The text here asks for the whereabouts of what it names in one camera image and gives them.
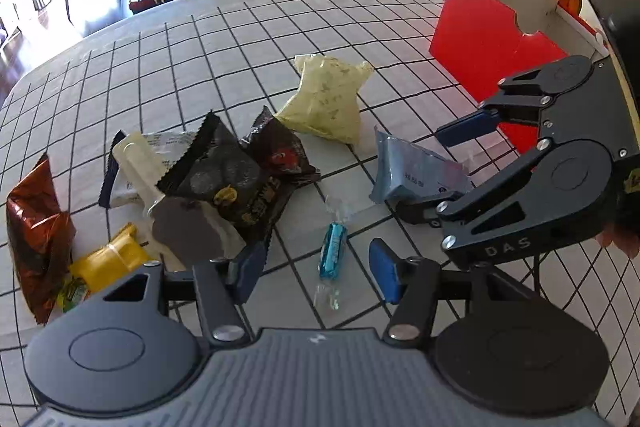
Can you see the blue-grey foil packet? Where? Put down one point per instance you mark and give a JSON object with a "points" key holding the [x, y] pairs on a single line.
{"points": [[415, 172]]}

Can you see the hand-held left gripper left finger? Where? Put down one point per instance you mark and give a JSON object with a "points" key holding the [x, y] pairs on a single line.
{"points": [[249, 269]]}

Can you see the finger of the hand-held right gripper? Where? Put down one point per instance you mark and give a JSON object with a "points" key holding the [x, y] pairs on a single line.
{"points": [[467, 128], [425, 209]]}

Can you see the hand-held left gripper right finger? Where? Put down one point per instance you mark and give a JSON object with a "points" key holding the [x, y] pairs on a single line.
{"points": [[384, 271]]}

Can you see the brown chip bag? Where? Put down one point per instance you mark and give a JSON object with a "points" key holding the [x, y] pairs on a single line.
{"points": [[35, 232]]}

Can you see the checked tablecloth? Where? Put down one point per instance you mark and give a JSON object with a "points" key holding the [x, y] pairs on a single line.
{"points": [[200, 57]]}

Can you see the pale yellow snack packet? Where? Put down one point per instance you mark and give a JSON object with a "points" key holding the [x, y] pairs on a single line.
{"points": [[325, 97]]}

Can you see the blue candy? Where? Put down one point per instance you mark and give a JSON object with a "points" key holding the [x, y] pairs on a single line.
{"points": [[332, 252]]}

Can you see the black snack packet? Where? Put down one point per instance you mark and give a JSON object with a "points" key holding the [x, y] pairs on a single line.
{"points": [[235, 187]]}

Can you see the silver packet with dark edges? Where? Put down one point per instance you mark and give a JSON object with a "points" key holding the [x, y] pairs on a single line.
{"points": [[120, 192]]}

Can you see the person's right hand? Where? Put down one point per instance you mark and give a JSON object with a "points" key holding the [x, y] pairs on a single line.
{"points": [[612, 237]]}

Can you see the red cardboard box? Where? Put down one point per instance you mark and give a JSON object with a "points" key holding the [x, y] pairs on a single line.
{"points": [[475, 32]]}

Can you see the cream and grey snack packet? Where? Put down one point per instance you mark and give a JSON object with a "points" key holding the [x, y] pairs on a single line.
{"points": [[175, 222]]}

